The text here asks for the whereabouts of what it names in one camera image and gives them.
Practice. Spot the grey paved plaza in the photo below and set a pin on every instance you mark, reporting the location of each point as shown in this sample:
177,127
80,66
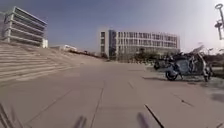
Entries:
110,90

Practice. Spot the row of trees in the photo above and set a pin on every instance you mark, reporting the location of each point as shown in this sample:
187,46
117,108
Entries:
146,55

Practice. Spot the large white office building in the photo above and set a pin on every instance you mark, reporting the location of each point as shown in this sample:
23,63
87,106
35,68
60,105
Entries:
143,41

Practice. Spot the low white building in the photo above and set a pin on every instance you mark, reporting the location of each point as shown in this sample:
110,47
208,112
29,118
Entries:
63,47

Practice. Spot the robot's own part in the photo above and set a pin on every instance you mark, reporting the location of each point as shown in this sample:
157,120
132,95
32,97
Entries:
142,120
80,122

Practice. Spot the parked scooter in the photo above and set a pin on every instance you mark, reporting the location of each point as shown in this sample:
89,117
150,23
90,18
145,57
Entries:
186,66

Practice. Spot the wide stone steps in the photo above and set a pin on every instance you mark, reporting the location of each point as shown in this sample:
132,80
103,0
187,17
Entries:
23,65

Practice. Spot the white building with horizontal bands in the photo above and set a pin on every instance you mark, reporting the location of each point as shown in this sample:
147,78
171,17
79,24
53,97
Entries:
25,26

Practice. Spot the tall lamp pole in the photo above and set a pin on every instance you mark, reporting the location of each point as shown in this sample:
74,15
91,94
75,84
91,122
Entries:
220,23

